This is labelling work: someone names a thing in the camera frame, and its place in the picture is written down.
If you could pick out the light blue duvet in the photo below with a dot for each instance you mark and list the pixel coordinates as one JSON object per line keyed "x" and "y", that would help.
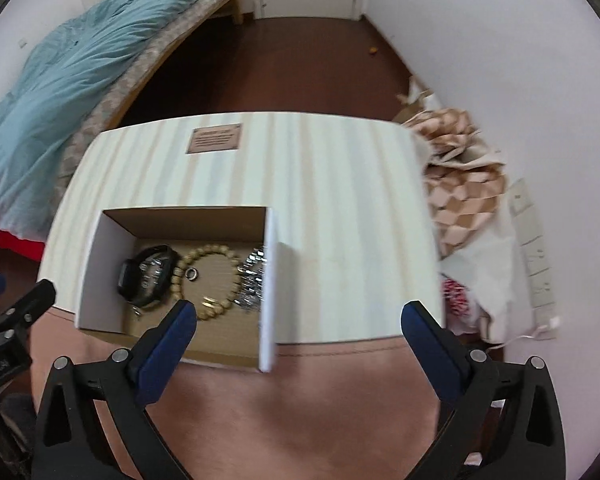
{"x": 80, "y": 60}

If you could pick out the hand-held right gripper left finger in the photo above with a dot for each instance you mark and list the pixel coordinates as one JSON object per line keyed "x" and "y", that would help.
{"x": 165, "y": 355}

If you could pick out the black smart band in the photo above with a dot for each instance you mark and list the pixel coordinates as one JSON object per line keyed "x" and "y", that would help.
{"x": 127, "y": 280}

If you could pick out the red patterned white bag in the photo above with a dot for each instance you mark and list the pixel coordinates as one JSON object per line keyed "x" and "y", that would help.
{"x": 455, "y": 295}

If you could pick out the red bed base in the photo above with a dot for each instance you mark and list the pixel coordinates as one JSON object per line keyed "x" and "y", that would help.
{"x": 20, "y": 247}

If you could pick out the white wall socket strip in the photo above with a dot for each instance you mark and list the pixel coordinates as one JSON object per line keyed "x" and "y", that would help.
{"x": 535, "y": 270}

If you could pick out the white cardboard box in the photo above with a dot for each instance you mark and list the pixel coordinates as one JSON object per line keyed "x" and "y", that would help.
{"x": 95, "y": 270}

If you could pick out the white charger plug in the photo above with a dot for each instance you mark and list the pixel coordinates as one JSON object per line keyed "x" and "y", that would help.
{"x": 555, "y": 322}

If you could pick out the white red plastic bag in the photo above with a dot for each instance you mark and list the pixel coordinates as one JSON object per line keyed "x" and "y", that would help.
{"x": 485, "y": 270}

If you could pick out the brown checkered scarf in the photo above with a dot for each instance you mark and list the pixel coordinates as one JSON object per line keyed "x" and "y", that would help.
{"x": 455, "y": 195}

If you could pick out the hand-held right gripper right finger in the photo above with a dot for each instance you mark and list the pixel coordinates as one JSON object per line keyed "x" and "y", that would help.
{"x": 430, "y": 355}

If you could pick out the beige checkered bed sheet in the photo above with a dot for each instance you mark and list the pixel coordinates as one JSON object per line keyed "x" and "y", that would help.
{"x": 130, "y": 75}

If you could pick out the wooden bed frame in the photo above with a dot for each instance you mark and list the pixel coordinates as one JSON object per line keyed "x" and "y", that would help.
{"x": 237, "y": 10}

